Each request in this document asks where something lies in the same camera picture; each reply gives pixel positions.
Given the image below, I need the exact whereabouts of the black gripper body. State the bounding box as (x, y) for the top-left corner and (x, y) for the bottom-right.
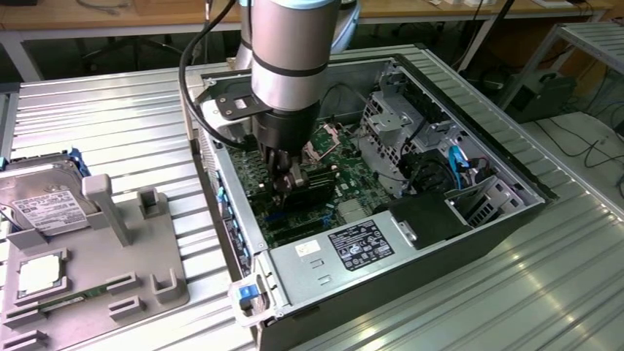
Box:
(252, 102), (324, 154)

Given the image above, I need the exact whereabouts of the green graphics card with bracket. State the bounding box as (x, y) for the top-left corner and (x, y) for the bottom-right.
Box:
(271, 181), (339, 216)

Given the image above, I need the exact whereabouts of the metal socket cover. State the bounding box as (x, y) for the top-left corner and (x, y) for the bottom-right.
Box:
(310, 123), (343, 162)

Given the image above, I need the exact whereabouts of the green motherboard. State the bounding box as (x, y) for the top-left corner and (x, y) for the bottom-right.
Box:
(227, 120), (406, 249)

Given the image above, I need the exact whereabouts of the silver disk bay cage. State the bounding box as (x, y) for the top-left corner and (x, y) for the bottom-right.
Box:
(362, 60), (470, 184)

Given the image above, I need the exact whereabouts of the silver chipset heatsink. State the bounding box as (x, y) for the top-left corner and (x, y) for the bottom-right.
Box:
(336, 202), (370, 224)

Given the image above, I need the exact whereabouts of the black office chair base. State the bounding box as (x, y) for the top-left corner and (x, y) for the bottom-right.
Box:
(78, 34), (195, 72)

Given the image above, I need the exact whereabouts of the black fan shroud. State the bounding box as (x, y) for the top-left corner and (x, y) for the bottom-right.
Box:
(372, 192), (475, 251)

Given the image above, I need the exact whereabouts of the grey power supply unit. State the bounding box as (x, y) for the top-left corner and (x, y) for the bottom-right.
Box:
(266, 214), (419, 308)

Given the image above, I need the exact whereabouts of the silver drive caddy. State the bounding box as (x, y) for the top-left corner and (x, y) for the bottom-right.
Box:
(446, 175), (547, 230)

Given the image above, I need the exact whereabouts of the open black PC case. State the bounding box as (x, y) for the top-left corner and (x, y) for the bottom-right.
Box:
(179, 53), (560, 351)

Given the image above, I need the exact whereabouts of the long wooden desk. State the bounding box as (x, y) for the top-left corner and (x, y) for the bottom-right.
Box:
(0, 0), (614, 43)

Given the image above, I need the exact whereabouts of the black floor device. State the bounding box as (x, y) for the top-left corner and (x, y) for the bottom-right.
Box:
(510, 71), (579, 124)

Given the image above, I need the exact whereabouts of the hard disk in blue caddy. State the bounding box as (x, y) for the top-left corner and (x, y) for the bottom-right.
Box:
(0, 145), (95, 238)

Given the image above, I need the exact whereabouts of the grey parts rack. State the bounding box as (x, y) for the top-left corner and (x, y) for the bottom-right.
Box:
(0, 173), (192, 351)

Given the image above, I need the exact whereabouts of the green RAM stick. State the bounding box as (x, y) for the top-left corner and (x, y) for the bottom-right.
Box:
(7, 283), (112, 320)

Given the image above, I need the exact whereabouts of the silver CPU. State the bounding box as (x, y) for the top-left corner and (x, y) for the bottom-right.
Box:
(16, 255), (66, 293)

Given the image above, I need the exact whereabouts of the grey metal shelf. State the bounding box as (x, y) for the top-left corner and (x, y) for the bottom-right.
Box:
(496, 21), (624, 110)

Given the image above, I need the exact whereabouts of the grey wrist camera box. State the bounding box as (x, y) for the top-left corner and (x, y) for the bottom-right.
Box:
(200, 93), (274, 146)

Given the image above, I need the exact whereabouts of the black arched wire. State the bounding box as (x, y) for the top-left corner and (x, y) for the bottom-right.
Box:
(322, 83), (368, 124)

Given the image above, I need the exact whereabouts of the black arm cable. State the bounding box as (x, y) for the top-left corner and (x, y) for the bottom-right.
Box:
(178, 0), (255, 151)

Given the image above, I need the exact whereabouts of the black wire bundle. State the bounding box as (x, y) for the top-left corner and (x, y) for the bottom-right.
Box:
(399, 149), (464, 195)

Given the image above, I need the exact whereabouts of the blue wire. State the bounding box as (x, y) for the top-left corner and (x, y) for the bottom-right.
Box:
(448, 145), (474, 192)

